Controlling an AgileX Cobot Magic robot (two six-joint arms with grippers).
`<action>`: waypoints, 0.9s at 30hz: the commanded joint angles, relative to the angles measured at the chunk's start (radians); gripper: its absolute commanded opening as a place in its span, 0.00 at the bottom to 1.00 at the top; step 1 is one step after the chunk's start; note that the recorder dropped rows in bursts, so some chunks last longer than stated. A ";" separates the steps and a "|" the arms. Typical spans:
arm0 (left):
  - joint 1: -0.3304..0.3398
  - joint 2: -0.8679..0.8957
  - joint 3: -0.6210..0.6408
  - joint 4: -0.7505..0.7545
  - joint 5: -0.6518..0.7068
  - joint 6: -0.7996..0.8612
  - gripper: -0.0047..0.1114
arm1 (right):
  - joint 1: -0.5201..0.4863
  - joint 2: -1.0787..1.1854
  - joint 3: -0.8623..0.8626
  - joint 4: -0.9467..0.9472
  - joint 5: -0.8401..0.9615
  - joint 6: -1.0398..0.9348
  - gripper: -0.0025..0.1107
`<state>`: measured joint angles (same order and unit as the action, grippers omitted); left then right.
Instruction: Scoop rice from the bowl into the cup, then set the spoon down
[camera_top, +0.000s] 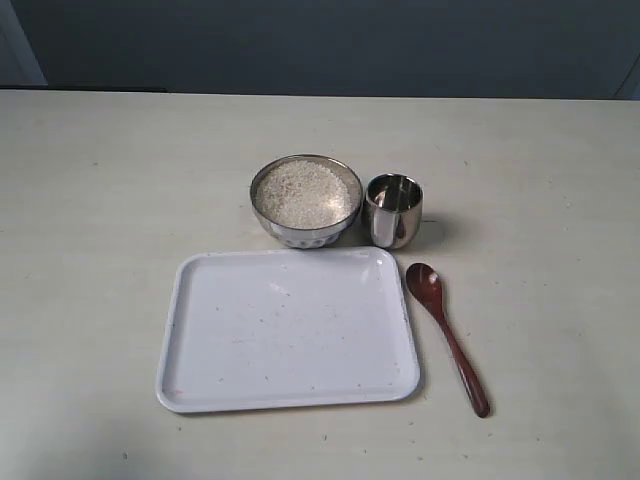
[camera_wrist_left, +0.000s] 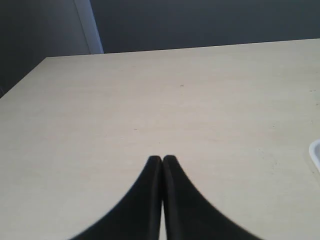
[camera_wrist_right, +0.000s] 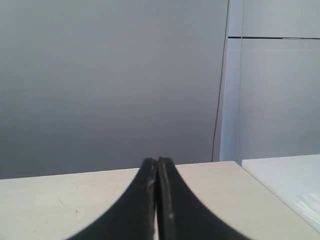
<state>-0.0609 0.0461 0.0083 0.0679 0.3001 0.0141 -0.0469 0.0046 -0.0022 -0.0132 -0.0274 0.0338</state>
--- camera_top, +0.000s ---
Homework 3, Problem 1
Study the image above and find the steel bowl of rice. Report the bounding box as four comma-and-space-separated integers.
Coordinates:
249, 154, 363, 249

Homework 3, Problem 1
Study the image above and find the dark red wooden spoon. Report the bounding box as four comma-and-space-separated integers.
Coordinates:
405, 263, 491, 418

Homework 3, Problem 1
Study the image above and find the white plastic tray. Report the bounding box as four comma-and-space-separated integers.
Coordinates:
155, 247, 421, 414

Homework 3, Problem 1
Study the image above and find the small steel cup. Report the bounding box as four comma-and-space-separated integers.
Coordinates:
362, 173, 424, 250

